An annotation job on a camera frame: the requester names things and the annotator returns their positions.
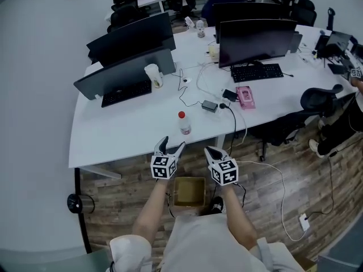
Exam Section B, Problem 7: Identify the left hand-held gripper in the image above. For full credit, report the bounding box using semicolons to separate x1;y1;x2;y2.
150;136;187;179

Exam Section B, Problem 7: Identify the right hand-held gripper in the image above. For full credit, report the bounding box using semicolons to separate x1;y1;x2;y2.
204;147;238;186

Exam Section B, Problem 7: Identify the clear bottle with red cap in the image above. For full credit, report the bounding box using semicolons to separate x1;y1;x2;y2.
178;110;192;135

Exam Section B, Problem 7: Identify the brown cardboard box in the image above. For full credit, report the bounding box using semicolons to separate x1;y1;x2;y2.
172;176;206;208

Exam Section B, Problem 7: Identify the person's left forearm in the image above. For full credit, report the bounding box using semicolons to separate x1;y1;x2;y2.
132;177;171;242

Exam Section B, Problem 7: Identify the person's right forearm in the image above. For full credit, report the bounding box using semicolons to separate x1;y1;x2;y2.
222;182;258;250

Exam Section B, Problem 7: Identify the white office table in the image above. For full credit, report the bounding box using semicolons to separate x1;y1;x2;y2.
69;24;363;180

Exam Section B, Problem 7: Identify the person's right black shoe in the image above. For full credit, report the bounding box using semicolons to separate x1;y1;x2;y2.
209;196;225;214

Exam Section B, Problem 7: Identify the black power adapter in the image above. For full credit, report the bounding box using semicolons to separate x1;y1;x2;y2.
222;88;239;102
201;100;218;113

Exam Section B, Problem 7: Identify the pink wipes packet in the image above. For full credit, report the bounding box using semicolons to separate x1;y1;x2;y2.
235;86;257;111

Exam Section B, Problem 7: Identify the black keyboard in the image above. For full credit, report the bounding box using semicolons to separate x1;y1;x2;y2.
101;79;153;108
230;63;284;83

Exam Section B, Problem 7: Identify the black office chair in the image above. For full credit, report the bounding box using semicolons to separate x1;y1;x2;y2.
110;3;150;33
290;0;318;27
252;83;344;162

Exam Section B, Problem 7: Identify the white lidded cup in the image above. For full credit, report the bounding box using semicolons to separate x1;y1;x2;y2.
143;63;164;89

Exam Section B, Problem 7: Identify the person's white shirt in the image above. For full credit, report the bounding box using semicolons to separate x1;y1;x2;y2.
109;212;307;272

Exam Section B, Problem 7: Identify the black computer monitor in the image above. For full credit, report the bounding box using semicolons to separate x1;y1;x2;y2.
86;12;177;67
212;2;284;44
73;48;176;101
218;18;298;69

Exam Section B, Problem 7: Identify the metal trash can black liner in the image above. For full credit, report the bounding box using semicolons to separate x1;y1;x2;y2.
67;193;95;214

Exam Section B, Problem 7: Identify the white power strip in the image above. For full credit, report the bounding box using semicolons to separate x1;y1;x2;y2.
298;213;310;232

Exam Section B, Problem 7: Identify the frosted glass panel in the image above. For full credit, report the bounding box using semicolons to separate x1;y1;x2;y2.
317;246;363;272
83;248;112;272

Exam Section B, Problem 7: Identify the black equipment case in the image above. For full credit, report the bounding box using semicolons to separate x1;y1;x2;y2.
326;32;352;55

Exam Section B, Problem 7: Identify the thick black power cable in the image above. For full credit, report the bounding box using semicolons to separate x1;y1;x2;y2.
218;103;238;156

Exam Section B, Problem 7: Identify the thin black cable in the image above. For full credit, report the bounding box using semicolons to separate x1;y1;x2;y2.
178;68;204;107

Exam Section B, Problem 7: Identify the long white cable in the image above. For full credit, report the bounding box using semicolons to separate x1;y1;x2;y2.
235;109;306;242

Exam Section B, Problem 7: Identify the looped white cable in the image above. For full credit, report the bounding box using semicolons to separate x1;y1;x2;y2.
196;62;227;99

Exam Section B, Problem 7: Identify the black power strip cable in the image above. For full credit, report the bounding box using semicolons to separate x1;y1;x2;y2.
305;151;335;220

